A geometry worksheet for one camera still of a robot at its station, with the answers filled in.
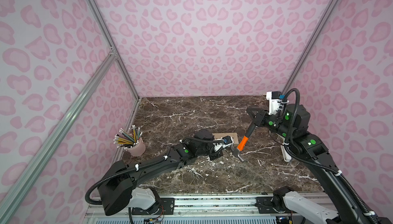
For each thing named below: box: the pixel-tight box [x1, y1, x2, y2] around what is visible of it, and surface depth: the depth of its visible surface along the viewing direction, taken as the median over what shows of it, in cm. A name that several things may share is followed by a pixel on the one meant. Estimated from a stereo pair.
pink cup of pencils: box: [113, 124, 146, 157], surface depth 86 cm
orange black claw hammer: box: [232, 107, 267, 163], surface depth 65 cm
